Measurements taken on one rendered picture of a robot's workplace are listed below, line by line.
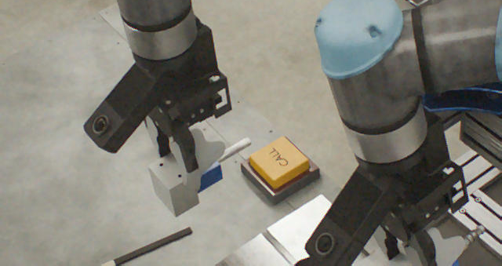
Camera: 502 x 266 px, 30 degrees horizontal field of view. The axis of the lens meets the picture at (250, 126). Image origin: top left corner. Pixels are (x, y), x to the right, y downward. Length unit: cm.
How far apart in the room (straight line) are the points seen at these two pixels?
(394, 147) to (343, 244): 11
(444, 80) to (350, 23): 9
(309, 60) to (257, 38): 18
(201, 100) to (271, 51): 168
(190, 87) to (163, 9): 13
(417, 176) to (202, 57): 27
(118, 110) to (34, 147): 43
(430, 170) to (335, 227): 11
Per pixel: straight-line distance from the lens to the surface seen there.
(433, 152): 93
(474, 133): 150
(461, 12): 81
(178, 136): 106
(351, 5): 81
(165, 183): 114
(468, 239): 109
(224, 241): 127
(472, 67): 80
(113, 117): 104
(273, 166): 130
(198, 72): 105
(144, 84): 103
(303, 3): 288
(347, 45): 78
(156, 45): 98
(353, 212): 91
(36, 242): 133
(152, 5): 95
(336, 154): 243
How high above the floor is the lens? 180
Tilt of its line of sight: 46 degrees down
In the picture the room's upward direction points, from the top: 8 degrees counter-clockwise
